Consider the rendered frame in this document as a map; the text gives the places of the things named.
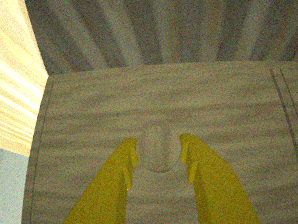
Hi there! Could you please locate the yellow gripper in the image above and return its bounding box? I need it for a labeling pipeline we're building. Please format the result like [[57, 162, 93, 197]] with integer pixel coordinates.
[[62, 134, 261, 224]]

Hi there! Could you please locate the brown wooden drawer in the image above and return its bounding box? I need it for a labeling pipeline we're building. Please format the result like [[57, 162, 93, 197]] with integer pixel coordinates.
[[280, 69, 298, 118], [31, 67, 298, 224]]

